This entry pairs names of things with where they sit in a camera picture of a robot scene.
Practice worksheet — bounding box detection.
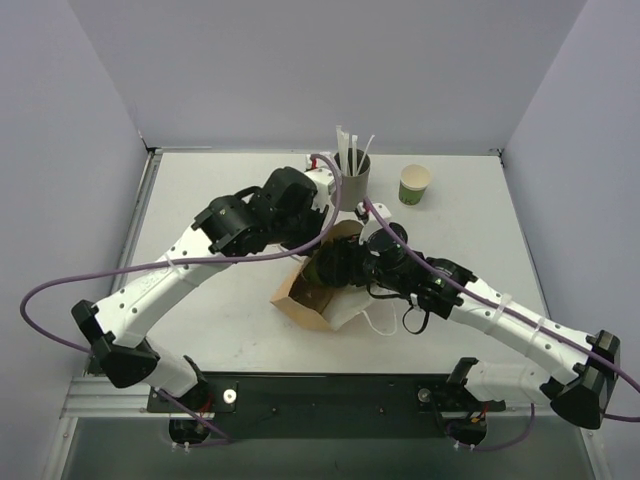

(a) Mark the brown paper bag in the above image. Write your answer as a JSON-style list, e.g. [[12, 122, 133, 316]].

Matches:
[[270, 220, 378, 332]]

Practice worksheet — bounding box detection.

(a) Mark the grey cylindrical straw holder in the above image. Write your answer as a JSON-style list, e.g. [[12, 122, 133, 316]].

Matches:
[[331, 156, 371, 212]]

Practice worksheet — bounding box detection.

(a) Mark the aluminium rail frame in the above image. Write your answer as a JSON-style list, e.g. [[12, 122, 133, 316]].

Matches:
[[63, 363, 592, 422]]

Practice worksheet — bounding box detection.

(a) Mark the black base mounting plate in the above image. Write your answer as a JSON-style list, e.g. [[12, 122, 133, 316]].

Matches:
[[145, 370, 507, 440]]

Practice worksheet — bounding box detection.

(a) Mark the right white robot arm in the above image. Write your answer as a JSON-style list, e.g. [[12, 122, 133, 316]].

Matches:
[[304, 223, 620, 430]]

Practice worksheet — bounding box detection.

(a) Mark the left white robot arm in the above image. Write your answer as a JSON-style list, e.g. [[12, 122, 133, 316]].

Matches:
[[71, 167, 336, 412]]

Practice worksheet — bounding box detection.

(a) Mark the green paper coffee cup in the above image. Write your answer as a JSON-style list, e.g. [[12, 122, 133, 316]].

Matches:
[[301, 259, 323, 286]]

